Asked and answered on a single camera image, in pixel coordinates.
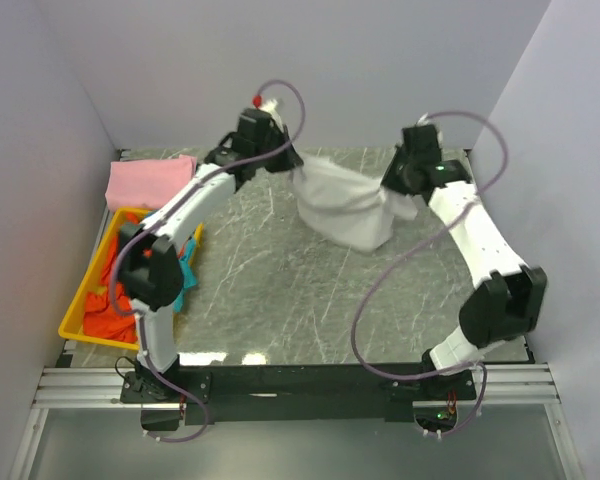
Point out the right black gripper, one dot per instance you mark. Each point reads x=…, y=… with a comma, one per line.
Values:
x=389, y=181

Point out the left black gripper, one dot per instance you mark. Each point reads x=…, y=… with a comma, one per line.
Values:
x=289, y=159

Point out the white t shirt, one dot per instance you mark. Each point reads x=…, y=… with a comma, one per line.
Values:
x=345, y=206

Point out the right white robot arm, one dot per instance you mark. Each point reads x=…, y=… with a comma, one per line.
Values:
x=508, y=294

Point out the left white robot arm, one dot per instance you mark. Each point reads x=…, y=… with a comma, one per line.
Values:
x=147, y=265

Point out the teal t shirt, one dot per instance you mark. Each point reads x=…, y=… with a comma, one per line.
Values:
x=186, y=259

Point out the folded pink t shirt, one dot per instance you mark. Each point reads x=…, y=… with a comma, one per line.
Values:
x=148, y=183

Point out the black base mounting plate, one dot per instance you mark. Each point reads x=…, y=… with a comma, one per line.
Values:
x=283, y=393

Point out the orange t shirt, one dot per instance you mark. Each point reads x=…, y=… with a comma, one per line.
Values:
x=100, y=319

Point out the yellow plastic bin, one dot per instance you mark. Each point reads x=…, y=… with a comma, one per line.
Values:
x=71, y=327

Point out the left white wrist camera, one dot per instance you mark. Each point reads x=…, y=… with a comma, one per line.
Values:
x=269, y=106

